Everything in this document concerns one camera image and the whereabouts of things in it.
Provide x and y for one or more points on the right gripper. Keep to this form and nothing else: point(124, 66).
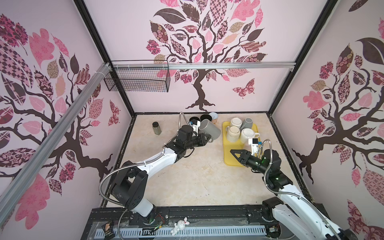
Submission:
point(243, 159)

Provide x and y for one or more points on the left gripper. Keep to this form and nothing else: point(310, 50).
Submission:
point(203, 141)

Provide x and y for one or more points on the grey mug front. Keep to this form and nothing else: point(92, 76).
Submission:
point(207, 127)

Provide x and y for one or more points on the grey mug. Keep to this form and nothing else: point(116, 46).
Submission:
point(207, 127)
point(247, 124)

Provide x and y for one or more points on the black mug white base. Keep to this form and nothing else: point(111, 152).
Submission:
point(194, 120)

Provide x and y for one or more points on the white ribbed mug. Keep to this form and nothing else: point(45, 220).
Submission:
point(247, 134)

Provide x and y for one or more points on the all black mug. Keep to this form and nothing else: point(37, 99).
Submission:
point(206, 117)

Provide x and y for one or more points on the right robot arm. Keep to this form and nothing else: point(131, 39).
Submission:
point(289, 206)

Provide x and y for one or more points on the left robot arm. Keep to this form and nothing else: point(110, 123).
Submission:
point(126, 186)

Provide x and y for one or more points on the cream mug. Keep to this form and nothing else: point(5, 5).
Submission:
point(233, 134)

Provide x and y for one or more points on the grey mug rear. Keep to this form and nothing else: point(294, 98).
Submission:
point(247, 124)

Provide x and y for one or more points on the white mug rear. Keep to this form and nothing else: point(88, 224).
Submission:
point(236, 122)

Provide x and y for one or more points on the spice jar black lid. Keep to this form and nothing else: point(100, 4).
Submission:
point(156, 128)

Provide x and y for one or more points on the white bunny figurine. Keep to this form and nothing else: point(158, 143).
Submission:
point(180, 226)

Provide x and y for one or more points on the white slotted cable duct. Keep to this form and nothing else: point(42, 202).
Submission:
point(215, 231)

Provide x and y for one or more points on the black wire basket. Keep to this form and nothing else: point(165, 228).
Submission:
point(139, 76)

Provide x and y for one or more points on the aluminium rail back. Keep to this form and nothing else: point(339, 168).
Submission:
point(203, 66)

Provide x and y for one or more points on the aluminium rail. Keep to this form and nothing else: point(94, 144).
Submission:
point(203, 66)
point(16, 189)

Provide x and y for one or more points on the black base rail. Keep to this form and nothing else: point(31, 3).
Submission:
point(105, 223)

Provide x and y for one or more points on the aluminium rail left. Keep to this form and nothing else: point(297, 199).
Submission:
point(16, 189)

